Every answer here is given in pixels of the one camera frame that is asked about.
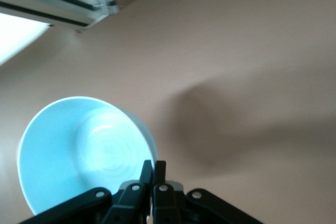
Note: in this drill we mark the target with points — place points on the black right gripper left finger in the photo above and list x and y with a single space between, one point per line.
126 203

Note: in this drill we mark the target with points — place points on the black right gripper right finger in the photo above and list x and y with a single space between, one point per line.
168 205

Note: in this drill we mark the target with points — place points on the blue bowl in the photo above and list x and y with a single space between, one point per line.
65 142

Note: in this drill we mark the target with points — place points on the brown table cover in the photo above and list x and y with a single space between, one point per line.
236 51

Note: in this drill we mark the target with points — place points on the aluminium frame post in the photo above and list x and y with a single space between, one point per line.
52 6

